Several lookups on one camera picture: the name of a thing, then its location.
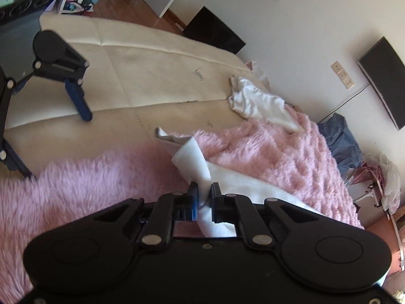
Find white Nevada sweatshirt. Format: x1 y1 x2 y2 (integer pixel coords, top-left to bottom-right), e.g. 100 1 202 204
155 128 316 237

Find blue clothes bag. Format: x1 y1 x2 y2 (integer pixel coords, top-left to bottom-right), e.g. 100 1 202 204
318 113 362 176

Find pink fluffy blanket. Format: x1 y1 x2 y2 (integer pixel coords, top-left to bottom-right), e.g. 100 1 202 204
1 101 360 303

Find cream mattress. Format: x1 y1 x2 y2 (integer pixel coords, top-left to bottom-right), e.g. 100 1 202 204
5 14 254 165

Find crumpled white garment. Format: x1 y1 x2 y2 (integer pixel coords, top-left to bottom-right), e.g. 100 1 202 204
228 75 303 133

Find white folding side table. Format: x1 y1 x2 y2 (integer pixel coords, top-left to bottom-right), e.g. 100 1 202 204
346 165 404 272

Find brown plastic storage bin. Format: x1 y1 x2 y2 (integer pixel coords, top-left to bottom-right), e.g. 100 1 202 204
366 217 404 275

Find translucent plastic bag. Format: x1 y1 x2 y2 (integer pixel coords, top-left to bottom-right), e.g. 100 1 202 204
363 152 401 214

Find wall power sockets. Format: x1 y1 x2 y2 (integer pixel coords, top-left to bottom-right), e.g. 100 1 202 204
331 61 354 89

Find television power cable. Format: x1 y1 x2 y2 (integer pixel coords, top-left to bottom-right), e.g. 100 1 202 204
317 83 371 124

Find black wall television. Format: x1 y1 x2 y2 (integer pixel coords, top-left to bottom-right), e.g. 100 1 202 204
357 36 405 130

